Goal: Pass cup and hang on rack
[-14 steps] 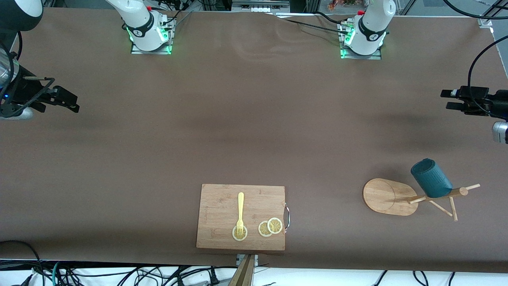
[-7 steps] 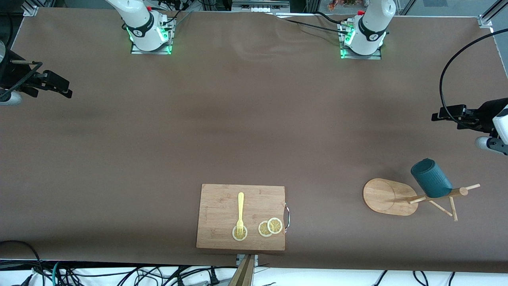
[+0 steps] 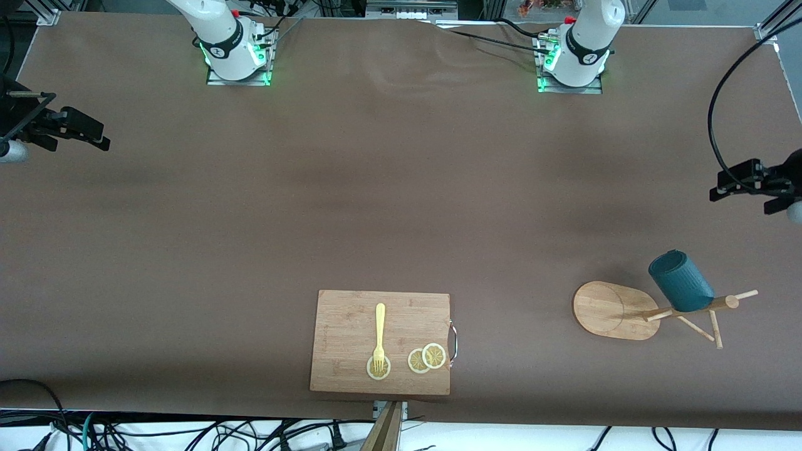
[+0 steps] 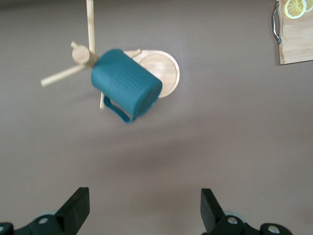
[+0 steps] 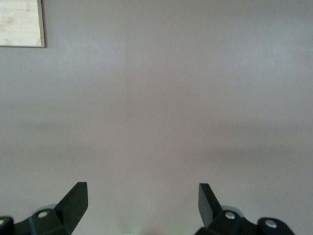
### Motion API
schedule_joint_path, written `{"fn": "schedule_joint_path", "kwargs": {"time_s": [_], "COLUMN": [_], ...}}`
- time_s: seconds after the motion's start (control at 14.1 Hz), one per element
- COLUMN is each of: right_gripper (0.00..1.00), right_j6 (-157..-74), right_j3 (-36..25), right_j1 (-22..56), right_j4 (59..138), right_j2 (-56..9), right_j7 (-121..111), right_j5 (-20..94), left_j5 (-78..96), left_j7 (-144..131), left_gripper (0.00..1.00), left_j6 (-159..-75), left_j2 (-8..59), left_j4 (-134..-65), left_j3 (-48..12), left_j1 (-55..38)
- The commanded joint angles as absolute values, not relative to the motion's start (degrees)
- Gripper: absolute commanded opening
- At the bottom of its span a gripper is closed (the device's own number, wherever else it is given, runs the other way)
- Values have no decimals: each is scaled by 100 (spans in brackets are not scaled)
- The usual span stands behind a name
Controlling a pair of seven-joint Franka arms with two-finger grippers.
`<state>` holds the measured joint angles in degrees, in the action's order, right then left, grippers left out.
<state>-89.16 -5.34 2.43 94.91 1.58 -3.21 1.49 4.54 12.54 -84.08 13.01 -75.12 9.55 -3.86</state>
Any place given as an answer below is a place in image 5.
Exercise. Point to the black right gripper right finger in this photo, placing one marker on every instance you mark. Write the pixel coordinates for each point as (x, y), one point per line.
(207, 208)

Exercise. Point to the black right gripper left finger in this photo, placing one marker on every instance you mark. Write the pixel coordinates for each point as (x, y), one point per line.
(73, 205)

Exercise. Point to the bamboo cutting board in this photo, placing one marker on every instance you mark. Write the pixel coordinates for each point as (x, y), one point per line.
(19, 24)

